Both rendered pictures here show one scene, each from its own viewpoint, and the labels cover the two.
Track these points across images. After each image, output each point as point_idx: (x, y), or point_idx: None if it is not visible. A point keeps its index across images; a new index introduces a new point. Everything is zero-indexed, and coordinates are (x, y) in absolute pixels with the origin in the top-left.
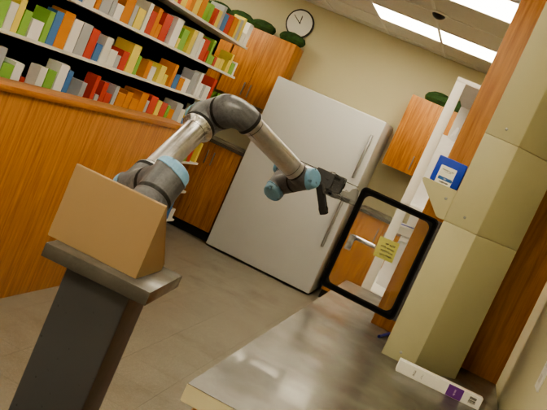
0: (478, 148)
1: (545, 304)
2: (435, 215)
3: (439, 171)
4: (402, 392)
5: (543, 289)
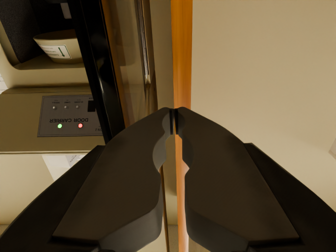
0: (48, 169)
1: (170, 3)
2: (0, 95)
3: (48, 158)
4: None
5: (242, 8)
